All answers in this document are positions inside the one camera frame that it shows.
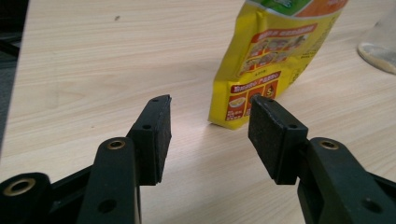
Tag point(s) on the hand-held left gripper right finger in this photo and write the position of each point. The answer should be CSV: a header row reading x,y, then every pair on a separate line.
x,y
274,140

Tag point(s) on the clear jar with hinged lid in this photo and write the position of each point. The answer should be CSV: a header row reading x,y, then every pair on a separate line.
x,y
378,53

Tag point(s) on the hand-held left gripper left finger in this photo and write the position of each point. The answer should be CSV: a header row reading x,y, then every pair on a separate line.
x,y
151,140

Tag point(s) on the yellow seasoning pouch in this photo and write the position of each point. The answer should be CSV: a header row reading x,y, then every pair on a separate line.
x,y
274,62

